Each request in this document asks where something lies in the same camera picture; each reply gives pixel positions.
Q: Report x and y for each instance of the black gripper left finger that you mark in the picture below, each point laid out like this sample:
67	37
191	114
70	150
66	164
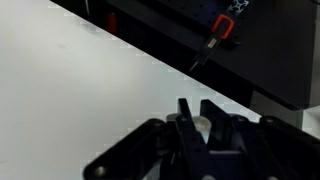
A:
173	144

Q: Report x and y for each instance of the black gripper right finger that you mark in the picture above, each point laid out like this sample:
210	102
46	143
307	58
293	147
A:
269	149

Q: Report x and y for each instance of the black base plate with clamps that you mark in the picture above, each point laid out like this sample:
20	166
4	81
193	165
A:
236	47

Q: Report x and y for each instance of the upper orange-handled clamp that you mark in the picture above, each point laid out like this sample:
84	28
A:
220	30

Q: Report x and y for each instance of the orange-handled clamp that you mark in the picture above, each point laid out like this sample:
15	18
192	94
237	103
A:
220	30
111	23

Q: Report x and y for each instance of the lower orange-handled clamp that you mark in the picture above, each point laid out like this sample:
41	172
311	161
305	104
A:
111	23

